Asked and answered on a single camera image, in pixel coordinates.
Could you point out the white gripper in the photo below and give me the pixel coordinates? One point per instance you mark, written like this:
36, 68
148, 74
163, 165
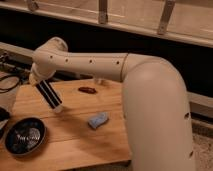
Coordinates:
39, 73

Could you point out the black white striped eraser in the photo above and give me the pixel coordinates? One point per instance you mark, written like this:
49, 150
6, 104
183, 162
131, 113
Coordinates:
49, 94

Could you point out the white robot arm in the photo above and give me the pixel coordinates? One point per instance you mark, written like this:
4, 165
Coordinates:
154, 99

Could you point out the small brown object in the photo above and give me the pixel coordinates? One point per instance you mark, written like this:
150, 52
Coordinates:
87, 90

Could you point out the black object at left edge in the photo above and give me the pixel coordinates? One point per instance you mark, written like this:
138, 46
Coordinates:
4, 118

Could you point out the dark round plate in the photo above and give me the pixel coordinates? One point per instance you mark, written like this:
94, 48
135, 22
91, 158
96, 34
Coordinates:
25, 136

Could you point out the blue sponge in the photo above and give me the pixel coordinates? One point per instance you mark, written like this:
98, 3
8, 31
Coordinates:
99, 119

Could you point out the wooden board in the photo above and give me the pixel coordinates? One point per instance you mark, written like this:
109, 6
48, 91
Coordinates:
70, 142

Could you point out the metal railing frame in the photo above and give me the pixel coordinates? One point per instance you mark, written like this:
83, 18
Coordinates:
188, 21

